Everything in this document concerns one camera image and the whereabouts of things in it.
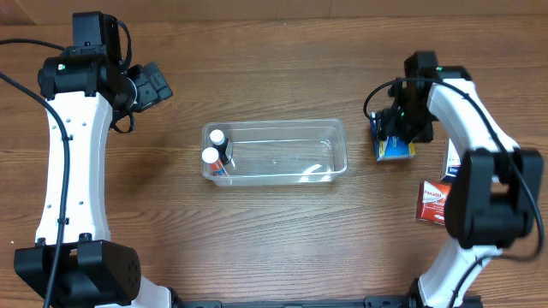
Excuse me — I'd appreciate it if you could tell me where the blue yellow VapoDrops box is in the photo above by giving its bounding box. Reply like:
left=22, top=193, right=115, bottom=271
left=370, top=120, right=416, bottom=162

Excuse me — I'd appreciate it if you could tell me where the white blue Hansaplast box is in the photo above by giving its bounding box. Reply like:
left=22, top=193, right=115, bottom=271
left=440, top=139, right=461, bottom=182

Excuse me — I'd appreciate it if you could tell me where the red Panadol box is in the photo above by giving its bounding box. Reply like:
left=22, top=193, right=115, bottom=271
left=415, top=181, right=451, bottom=225

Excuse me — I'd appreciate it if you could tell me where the black bottle white cap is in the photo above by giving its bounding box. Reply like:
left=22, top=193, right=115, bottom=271
left=209, top=129, right=233, bottom=165

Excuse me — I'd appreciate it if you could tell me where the orange bottle white cap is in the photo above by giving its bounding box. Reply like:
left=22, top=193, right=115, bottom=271
left=201, top=147, right=228, bottom=176

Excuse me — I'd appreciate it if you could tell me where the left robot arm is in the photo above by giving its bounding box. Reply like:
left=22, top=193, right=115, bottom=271
left=14, top=11, right=182, bottom=307

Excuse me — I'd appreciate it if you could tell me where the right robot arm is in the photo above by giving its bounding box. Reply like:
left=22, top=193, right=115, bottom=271
left=364, top=51, right=545, bottom=307

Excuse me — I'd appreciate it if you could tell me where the clear plastic container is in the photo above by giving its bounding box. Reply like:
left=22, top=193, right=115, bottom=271
left=201, top=119, right=348, bottom=187

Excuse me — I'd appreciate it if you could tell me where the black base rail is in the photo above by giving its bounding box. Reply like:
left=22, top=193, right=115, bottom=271
left=179, top=294, right=484, bottom=308

